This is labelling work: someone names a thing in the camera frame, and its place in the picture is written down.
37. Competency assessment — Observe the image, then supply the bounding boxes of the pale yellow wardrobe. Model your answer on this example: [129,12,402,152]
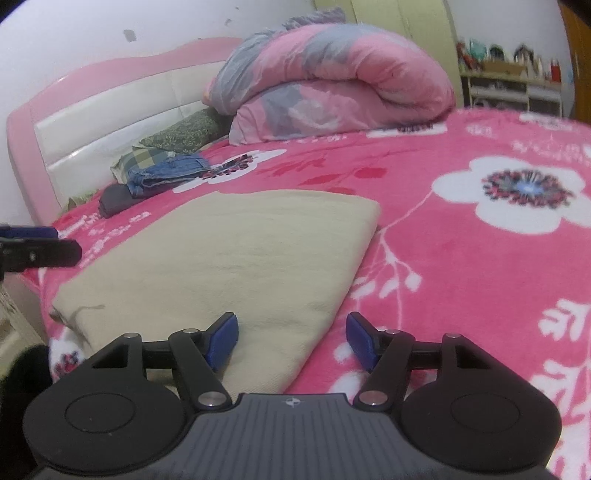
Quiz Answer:
[314,0,465,109]

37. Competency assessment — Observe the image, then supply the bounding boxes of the pink grey floral quilt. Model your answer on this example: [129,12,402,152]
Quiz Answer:
[202,7,457,146]

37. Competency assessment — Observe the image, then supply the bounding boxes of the plaid pillow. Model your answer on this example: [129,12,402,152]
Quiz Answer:
[110,145,178,185]

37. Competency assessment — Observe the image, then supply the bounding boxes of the pink white padded headboard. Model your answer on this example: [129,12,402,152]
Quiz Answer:
[7,37,245,224]

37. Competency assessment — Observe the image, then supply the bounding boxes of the pink floral blanket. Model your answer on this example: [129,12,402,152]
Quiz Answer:
[18,108,591,480]

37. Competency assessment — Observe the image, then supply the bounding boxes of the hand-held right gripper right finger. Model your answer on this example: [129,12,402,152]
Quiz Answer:
[345,311,497,411]

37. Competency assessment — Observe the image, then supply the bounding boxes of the dark cloth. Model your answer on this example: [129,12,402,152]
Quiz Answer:
[0,344,54,462]

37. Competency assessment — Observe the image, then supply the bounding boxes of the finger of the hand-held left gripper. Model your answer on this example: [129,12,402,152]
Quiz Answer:
[0,224,58,241]
[0,239,82,273]

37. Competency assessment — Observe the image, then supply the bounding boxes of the brown wooden door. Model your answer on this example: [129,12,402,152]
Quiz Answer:
[558,0,591,123]

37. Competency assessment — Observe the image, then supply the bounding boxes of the green leaf-patterned pillow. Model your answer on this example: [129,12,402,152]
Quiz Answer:
[139,108,229,155]

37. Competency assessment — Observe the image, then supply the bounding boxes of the white desk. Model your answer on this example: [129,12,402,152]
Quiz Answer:
[459,69,565,116]

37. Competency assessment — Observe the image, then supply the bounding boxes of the folded dark grey garment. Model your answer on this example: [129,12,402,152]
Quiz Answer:
[98,184,148,219]

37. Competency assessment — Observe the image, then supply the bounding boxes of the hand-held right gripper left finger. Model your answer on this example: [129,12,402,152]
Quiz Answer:
[90,311,240,409]

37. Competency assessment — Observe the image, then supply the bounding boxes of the folded blue jeans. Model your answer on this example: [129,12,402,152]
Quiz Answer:
[126,154,211,199]

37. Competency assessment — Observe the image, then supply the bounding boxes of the cardboard box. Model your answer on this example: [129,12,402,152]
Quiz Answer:
[480,60,527,77]

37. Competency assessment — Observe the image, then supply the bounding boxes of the cream carved furniture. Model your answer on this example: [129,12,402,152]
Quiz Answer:
[0,272,47,352]

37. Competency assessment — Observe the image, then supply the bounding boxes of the beige pants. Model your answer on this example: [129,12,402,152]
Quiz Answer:
[48,190,383,395]

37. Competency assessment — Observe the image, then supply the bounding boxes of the group of desk figurines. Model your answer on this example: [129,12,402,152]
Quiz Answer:
[456,39,552,77]

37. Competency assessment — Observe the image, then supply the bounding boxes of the green patterned cloth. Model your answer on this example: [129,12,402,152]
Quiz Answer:
[67,194,100,213]

